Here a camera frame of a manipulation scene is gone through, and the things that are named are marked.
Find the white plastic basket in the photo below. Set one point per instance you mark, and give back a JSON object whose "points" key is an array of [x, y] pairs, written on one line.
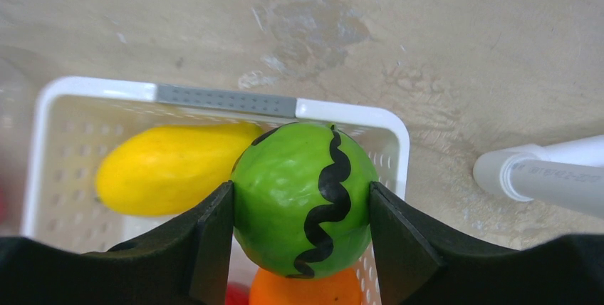
{"points": [[79, 121]]}

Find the red strawberry toy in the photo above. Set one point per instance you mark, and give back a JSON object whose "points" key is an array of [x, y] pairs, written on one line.
{"points": [[236, 294]]}

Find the green striped melon toy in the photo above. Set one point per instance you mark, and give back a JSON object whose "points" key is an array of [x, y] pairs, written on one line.
{"points": [[301, 200]]}

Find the white pipe frame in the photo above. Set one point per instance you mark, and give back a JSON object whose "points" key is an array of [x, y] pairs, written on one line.
{"points": [[568, 175]]}

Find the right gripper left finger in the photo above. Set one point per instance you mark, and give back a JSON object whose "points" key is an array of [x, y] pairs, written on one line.
{"points": [[183, 261]]}

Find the orange toy fruit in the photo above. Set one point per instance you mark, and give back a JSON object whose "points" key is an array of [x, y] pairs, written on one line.
{"points": [[306, 288]]}

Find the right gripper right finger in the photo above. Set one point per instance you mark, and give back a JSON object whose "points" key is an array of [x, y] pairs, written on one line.
{"points": [[420, 260]]}

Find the yellow mango toy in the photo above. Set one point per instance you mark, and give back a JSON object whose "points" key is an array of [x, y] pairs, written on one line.
{"points": [[171, 168]]}

